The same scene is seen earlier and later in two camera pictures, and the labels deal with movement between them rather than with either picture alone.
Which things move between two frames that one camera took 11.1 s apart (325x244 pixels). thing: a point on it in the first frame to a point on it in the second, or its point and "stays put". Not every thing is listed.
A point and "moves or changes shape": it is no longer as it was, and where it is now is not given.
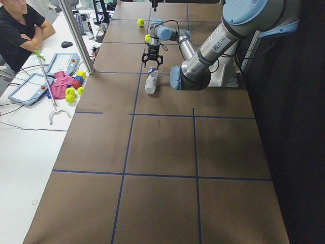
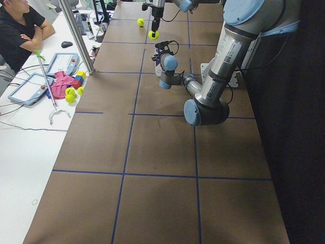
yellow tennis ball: x=147 y=37 moves or changes shape
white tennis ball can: x=152 y=79 moves or changes shape
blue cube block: x=79 y=78 stays put
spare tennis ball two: x=69 y=98 stays put
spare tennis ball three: x=80 y=90 stays put
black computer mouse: x=66 y=44 stays put
